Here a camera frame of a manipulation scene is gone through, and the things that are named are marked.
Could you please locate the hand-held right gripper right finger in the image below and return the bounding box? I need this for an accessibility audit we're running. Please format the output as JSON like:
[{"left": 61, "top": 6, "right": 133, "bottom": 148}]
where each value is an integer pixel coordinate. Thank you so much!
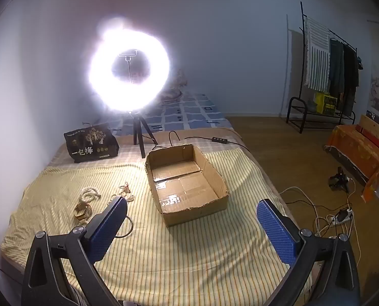
[{"left": 256, "top": 198, "right": 361, "bottom": 306}]

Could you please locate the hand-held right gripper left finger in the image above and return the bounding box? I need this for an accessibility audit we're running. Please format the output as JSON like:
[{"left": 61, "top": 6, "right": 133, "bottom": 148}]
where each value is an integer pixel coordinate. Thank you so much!
[{"left": 21, "top": 195, "right": 128, "bottom": 306}]

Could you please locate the dark blue bangle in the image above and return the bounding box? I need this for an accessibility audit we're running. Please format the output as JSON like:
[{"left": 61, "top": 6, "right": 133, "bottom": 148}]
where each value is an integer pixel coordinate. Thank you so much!
[{"left": 115, "top": 216, "right": 134, "bottom": 238}]

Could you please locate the wristwatch with tan cushion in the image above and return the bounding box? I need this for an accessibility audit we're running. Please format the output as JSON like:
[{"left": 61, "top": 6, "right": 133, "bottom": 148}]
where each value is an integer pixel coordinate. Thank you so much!
[{"left": 74, "top": 202, "right": 93, "bottom": 221}]

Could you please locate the multi-strand pearl necklace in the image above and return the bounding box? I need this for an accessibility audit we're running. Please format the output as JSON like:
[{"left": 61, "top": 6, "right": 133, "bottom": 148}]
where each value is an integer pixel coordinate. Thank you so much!
[{"left": 79, "top": 185, "right": 101, "bottom": 203}]

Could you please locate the cardboard box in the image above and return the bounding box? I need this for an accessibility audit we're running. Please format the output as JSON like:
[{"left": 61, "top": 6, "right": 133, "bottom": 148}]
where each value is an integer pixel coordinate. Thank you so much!
[{"left": 144, "top": 143, "right": 230, "bottom": 228}]

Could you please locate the white power strip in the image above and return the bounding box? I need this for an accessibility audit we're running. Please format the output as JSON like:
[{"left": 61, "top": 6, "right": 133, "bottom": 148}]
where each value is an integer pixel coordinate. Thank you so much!
[{"left": 331, "top": 209, "right": 354, "bottom": 225}]

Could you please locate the yellow striped sheet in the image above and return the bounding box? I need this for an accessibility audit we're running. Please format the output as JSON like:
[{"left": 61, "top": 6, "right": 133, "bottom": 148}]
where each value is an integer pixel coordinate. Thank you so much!
[{"left": 0, "top": 148, "right": 314, "bottom": 306}]

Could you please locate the black snack bag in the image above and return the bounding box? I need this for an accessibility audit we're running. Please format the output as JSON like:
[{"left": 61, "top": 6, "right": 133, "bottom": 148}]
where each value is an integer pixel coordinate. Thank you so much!
[{"left": 64, "top": 123, "right": 120, "bottom": 164}]

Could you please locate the black tripod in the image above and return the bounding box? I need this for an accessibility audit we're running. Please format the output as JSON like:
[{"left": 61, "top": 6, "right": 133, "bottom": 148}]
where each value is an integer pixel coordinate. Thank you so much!
[{"left": 127, "top": 111, "right": 158, "bottom": 159}]

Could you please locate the checked bed sheet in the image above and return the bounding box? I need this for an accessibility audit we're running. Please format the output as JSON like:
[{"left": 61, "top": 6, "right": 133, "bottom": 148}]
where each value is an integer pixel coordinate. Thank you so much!
[{"left": 46, "top": 127, "right": 246, "bottom": 169}]

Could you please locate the orange cloth covered table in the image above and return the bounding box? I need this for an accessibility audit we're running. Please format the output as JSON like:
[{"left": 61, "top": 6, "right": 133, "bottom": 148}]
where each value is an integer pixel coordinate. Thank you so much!
[{"left": 324, "top": 124, "right": 379, "bottom": 203}]

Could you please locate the black clothes rack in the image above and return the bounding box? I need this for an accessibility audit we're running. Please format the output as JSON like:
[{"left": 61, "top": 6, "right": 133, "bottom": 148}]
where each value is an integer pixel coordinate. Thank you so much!
[{"left": 285, "top": 2, "right": 359, "bottom": 134}]

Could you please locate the long red box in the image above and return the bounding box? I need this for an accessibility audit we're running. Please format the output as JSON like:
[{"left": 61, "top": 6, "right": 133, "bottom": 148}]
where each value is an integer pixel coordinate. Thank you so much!
[{"left": 355, "top": 126, "right": 379, "bottom": 149}]

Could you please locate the yellow crate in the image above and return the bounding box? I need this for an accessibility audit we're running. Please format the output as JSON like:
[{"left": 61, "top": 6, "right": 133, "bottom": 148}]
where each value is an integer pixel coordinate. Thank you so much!
[{"left": 314, "top": 92, "right": 338, "bottom": 115}]

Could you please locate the blue patterned quilt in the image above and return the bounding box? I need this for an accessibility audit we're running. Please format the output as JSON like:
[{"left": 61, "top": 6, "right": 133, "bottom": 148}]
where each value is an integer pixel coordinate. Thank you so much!
[{"left": 94, "top": 91, "right": 233, "bottom": 136}]

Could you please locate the floral pillow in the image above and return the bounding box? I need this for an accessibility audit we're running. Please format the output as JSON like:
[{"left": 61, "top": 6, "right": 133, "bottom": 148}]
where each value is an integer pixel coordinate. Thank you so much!
[{"left": 159, "top": 68, "right": 190, "bottom": 103}]

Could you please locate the dark green garment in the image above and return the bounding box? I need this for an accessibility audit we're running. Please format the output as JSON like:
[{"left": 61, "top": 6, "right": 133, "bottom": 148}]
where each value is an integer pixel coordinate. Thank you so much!
[{"left": 329, "top": 38, "right": 345, "bottom": 101}]

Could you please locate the black garment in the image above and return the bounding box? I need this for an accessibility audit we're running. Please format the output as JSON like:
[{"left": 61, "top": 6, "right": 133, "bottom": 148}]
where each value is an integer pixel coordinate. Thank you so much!
[{"left": 342, "top": 44, "right": 360, "bottom": 117}]

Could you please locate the striped towel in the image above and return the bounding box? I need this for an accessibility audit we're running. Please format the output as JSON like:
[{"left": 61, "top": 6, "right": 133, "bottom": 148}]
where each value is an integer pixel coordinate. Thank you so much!
[{"left": 303, "top": 16, "right": 331, "bottom": 92}]

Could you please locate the white floor cable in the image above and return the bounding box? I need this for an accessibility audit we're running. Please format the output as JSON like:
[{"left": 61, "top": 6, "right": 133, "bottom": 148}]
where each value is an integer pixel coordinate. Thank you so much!
[{"left": 279, "top": 186, "right": 362, "bottom": 262}]

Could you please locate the black device with cables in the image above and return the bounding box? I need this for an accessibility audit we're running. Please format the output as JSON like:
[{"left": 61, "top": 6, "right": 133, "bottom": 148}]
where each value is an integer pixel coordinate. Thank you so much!
[{"left": 328, "top": 167, "right": 351, "bottom": 192}]

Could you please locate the black cable with controller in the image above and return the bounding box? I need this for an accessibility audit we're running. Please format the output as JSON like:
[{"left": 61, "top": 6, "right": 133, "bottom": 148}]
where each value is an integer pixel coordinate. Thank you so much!
[{"left": 151, "top": 130, "right": 250, "bottom": 154}]

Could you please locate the bright ring light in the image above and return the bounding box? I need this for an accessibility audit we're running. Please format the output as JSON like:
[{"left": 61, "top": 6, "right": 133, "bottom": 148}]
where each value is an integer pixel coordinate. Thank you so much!
[{"left": 83, "top": 16, "right": 172, "bottom": 113}]

